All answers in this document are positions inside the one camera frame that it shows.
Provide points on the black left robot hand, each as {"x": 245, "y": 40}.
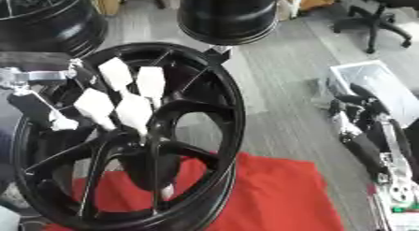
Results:
{"x": 30, "y": 105}

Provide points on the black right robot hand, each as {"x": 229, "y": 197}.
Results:
{"x": 366, "y": 141}

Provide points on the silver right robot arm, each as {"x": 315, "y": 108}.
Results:
{"x": 402, "y": 194}

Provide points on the white pin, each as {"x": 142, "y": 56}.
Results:
{"x": 150, "y": 82}
{"x": 133, "y": 111}
{"x": 94, "y": 105}
{"x": 115, "y": 73}

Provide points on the black wheel rim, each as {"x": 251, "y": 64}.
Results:
{"x": 65, "y": 29}
{"x": 229, "y": 13}

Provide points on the black spoked wheel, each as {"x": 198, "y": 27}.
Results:
{"x": 218, "y": 94}

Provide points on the clear plastic box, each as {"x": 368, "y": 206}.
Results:
{"x": 376, "y": 82}

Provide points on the black office chair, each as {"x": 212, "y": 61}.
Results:
{"x": 376, "y": 19}

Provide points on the tan cardboard box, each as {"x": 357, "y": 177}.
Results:
{"x": 108, "y": 2}

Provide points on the black wheel stand post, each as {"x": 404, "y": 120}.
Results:
{"x": 219, "y": 54}

